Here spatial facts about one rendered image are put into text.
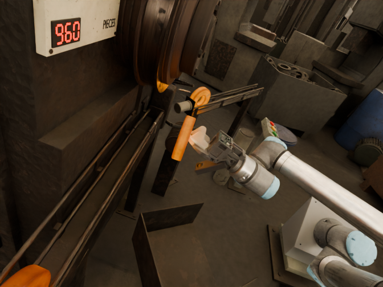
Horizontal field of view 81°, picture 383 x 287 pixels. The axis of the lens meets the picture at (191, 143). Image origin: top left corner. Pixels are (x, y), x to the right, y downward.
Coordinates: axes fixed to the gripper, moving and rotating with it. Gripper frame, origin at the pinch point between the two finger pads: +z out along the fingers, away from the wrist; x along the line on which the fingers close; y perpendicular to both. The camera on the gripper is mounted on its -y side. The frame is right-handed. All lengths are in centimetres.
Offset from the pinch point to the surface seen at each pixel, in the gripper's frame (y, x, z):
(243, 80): -35, -276, -60
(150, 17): 22.9, 3.0, 25.8
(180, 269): -20.1, 29.2, -19.6
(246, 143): -24, -78, -52
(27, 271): -14, 47, 14
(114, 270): -83, 10, -16
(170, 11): 27.1, 3.5, 22.5
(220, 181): -65, -78, -61
